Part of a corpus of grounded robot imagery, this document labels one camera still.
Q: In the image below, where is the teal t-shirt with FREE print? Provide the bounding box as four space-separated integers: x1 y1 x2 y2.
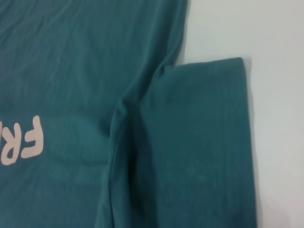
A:
0 0 259 228

